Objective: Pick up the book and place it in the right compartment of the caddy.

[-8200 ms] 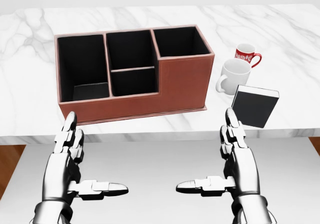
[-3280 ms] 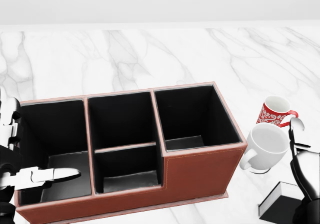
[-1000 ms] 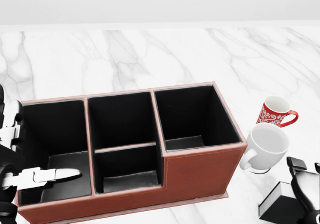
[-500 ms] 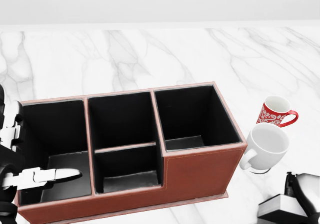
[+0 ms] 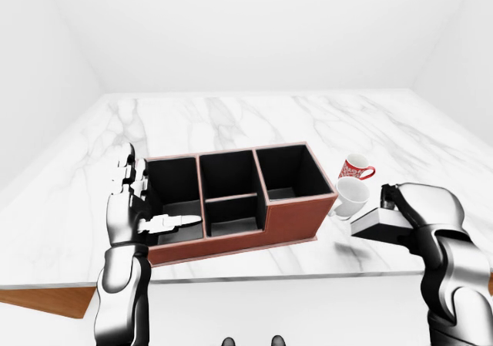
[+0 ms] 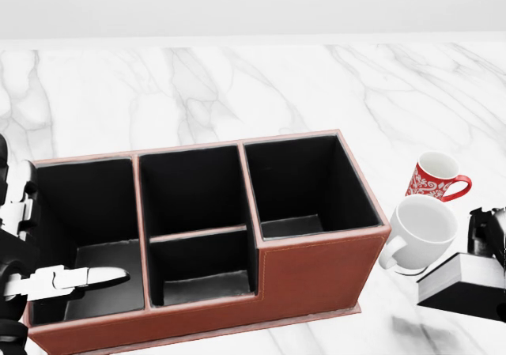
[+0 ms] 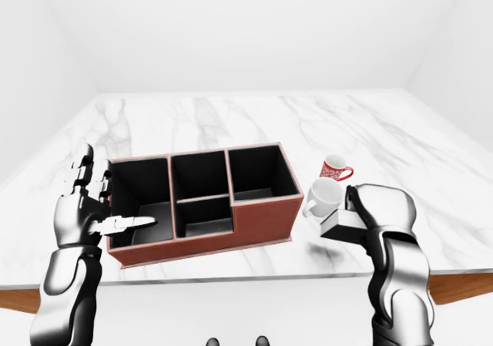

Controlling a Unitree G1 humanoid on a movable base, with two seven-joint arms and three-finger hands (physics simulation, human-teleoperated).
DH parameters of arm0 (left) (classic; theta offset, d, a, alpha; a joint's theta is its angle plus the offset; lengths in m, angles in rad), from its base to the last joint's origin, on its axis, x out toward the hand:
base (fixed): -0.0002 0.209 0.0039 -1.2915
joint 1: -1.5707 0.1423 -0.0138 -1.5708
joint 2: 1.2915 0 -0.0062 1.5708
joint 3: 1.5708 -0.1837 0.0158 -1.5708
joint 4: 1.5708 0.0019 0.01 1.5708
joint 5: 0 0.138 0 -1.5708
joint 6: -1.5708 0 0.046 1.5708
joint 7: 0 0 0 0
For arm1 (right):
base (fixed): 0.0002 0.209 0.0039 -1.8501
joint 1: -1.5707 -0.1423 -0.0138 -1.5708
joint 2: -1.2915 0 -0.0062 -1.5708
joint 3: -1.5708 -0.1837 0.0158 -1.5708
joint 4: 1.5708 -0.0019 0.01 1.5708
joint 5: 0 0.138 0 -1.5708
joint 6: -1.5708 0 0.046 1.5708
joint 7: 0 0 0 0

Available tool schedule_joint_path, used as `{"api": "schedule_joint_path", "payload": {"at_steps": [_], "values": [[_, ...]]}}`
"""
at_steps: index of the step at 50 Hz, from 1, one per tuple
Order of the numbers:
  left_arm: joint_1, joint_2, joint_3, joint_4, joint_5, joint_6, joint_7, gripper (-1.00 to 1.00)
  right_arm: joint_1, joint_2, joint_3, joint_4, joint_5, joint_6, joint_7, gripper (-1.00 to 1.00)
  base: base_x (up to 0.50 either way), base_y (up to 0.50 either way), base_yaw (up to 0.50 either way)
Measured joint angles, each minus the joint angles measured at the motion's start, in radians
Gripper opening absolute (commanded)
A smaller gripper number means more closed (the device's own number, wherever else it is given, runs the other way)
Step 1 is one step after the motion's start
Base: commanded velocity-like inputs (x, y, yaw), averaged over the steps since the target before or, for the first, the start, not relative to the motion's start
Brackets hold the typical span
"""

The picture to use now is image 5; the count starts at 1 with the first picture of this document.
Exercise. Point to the silver black robot right hand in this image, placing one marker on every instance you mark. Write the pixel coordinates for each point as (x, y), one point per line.
(431, 203)

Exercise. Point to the silver black robot left hand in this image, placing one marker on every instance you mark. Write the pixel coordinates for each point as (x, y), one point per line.
(119, 219)

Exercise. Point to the black white book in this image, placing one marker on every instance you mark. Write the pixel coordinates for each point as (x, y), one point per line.
(379, 226)

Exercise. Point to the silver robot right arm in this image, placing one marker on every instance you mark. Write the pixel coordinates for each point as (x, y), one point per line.
(454, 284)

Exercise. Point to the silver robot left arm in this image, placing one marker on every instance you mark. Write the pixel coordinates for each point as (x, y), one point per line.
(115, 284)

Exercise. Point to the red-brown desk caddy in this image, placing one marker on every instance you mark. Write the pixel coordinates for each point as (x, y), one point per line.
(292, 222)

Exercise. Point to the white mug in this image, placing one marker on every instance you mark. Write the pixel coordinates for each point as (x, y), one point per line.
(352, 197)

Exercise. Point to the red patterned mug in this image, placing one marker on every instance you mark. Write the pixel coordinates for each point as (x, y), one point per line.
(352, 168)

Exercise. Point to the brown wooden panel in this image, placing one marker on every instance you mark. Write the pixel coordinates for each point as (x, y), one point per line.
(46, 299)

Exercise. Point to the small dark rounded shape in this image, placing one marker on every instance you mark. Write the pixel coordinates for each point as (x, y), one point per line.
(229, 342)
(277, 341)

